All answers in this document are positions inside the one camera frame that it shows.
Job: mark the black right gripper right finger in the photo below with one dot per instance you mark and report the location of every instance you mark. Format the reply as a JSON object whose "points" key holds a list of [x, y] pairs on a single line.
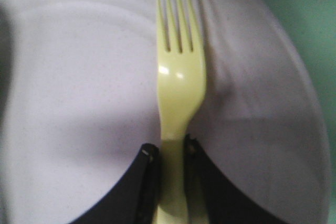
{"points": [[212, 197]]}

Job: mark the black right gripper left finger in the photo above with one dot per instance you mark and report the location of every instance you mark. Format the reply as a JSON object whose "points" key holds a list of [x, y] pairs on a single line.
{"points": [[133, 198]]}

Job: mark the yellow plastic fork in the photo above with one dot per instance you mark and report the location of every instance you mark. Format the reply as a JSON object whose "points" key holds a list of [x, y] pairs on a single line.
{"points": [[181, 87]]}

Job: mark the white round plate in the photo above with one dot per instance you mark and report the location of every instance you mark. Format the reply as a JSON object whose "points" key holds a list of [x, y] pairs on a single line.
{"points": [[79, 98]]}

